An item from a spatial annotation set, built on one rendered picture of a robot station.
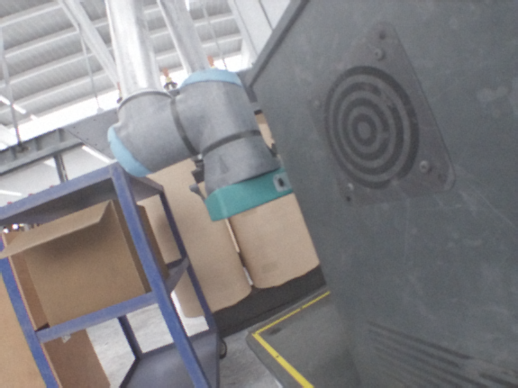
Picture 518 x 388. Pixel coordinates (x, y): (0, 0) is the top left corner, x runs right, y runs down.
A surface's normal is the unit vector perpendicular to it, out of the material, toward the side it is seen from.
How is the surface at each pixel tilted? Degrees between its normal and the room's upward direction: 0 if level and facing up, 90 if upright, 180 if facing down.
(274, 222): 90
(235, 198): 90
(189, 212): 90
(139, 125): 80
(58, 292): 90
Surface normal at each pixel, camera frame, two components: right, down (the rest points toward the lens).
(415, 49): -0.87, 0.32
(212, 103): -0.04, -0.01
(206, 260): 0.18, -0.10
